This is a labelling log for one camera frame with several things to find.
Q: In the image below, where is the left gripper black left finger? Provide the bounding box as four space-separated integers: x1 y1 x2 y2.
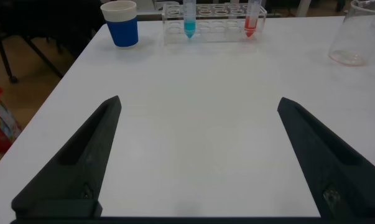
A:
11 95 123 218

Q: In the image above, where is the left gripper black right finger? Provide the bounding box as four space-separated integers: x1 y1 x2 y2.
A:
277 96 375 218

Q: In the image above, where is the red-stained plastic test tube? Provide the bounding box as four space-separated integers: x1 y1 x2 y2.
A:
244 0 262 38

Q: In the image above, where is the clear glass beaker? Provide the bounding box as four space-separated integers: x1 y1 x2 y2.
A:
328 0 375 67

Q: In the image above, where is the clear acrylic test tube rack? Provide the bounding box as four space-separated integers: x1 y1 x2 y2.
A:
161 2 268 46

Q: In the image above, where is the test tube with blue liquid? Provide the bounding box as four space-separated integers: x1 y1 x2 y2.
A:
182 0 197 39

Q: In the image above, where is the red gift bag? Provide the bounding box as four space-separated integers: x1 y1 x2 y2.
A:
0 86 23 154

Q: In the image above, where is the black chair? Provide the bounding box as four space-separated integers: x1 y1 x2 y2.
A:
0 0 104 84

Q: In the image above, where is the blue sleeved paper cup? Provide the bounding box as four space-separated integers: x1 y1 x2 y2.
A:
100 0 139 49

